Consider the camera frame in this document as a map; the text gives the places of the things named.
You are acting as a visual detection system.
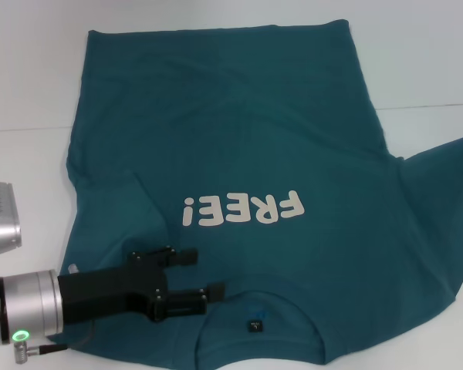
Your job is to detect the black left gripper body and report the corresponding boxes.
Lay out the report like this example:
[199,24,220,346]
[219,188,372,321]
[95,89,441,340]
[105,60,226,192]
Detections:
[57,249,170,325]

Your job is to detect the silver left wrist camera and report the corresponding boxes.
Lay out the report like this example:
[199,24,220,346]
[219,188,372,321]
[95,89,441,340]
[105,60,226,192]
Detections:
[0,180,23,294]

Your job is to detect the teal FREE print t-shirt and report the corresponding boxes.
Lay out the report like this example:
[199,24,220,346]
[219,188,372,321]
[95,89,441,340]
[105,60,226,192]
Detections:
[48,18,463,370]

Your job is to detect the left arm dark cable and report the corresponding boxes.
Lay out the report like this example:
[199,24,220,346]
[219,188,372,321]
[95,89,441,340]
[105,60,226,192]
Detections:
[13,323,97,365]

